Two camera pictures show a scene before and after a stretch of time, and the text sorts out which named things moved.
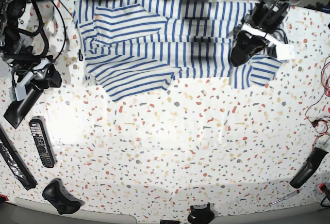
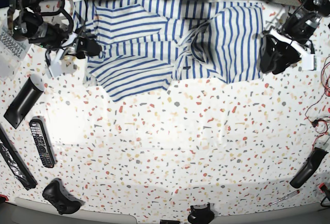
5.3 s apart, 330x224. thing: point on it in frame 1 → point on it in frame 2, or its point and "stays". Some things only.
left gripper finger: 245,44 → 276,57
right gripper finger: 53,78 → 87,45
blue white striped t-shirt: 134,46 stays
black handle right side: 309,168 stays
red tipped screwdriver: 287,196 stays
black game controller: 56,193 stays
